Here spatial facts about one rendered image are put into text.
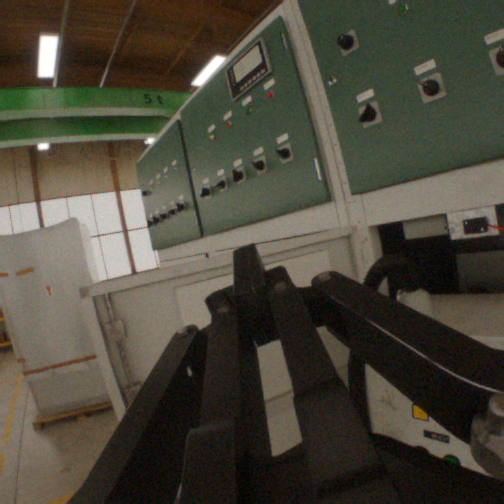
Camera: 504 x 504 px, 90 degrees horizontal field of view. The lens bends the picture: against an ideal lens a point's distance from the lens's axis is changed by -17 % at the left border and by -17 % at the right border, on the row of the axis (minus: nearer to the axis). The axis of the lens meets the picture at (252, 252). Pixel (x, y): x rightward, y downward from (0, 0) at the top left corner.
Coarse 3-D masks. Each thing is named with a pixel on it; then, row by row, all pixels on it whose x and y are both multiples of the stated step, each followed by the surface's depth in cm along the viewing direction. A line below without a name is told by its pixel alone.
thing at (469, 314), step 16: (432, 304) 57; (448, 304) 54; (464, 304) 52; (480, 304) 49; (496, 304) 47; (448, 320) 47; (464, 320) 45; (480, 320) 43; (496, 320) 41; (480, 336) 37; (496, 336) 35; (368, 384) 55
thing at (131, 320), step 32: (224, 256) 59; (288, 256) 68; (320, 256) 67; (352, 256) 74; (96, 288) 50; (128, 288) 55; (160, 288) 57; (192, 288) 57; (96, 320) 50; (128, 320) 55; (160, 320) 57; (192, 320) 56; (96, 352) 50; (128, 352) 54; (160, 352) 56; (128, 384) 54; (288, 384) 66; (288, 416) 66; (288, 448) 66
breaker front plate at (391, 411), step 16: (368, 368) 54; (384, 384) 52; (384, 400) 52; (400, 400) 50; (384, 416) 53; (400, 416) 50; (384, 432) 53; (400, 432) 50; (416, 432) 47; (448, 432) 42; (432, 448) 45; (448, 448) 43; (464, 448) 40; (464, 464) 40
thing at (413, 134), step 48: (336, 0) 58; (384, 0) 50; (432, 0) 43; (480, 0) 37; (336, 48) 62; (384, 48) 53; (432, 48) 46; (480, 48) 40; (336, 96) 65; (384, 96) 57; (432, 96) 49; (480, 96) 42; (384, 144) 59; (432, 144) 51; (480, 144) 45
